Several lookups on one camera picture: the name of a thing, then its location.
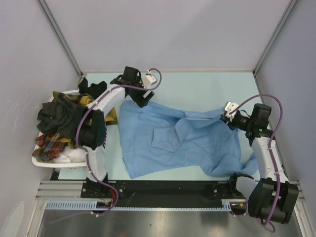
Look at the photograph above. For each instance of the white shirt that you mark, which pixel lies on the white shirt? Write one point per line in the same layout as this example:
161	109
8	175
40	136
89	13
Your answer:
70	158

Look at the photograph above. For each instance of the red plaid shirt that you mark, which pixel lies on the red plaid shirt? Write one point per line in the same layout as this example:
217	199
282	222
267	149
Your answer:
49	146

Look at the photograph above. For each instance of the white laundry basket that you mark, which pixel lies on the white laundry basket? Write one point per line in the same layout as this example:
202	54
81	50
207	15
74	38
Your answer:
50	164

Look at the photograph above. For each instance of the aluminium front rail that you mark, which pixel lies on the aluminium front rail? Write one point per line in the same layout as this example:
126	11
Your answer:
67	189

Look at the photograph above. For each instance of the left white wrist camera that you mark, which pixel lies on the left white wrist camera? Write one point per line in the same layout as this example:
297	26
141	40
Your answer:
149	80

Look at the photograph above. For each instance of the light blue long sleeve shirt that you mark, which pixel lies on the light blue long sleeve shirt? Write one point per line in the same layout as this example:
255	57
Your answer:
155	138

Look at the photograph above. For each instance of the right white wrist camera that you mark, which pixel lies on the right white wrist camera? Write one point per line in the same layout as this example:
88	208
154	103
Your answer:
230	110

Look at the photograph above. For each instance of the aluminium frame post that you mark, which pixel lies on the aluminium frame post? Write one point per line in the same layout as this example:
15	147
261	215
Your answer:
275	35
59	35

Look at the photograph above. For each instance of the dark grey striped shirt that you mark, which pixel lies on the dark grey striped shirt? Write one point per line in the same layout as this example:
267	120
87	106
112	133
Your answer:
58	117

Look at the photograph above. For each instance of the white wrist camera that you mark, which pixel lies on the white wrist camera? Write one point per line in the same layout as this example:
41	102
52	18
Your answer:
149	80
230	110

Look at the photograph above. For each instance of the black shirt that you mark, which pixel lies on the black shirt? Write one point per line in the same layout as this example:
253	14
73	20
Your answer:
94	90

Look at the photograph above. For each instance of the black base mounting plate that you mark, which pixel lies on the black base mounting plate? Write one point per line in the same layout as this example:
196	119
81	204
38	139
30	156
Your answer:
143	200

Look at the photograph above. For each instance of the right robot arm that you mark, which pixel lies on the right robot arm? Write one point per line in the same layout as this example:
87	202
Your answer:
273	197

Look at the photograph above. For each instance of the right aluminium frame post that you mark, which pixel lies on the right aluminium frame post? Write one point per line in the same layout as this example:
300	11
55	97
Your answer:
275	35

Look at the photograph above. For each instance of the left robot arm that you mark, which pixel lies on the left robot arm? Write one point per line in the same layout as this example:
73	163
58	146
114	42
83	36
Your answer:
89	122

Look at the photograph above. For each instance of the yellow plaid shirt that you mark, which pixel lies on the yellow plaid shirt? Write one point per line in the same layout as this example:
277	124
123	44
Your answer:
84	99

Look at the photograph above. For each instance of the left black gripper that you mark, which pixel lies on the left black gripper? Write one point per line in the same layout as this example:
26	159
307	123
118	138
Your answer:
140	100

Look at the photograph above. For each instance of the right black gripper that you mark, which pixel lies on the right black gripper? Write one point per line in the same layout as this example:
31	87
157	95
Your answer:
227	121

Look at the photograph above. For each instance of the left aluminium frame post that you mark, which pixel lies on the left aluminium frame post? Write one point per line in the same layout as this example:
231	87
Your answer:
59	35

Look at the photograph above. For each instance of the white slotted cable duct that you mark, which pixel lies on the white slotted cable duct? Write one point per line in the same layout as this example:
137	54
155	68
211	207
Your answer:
225	205

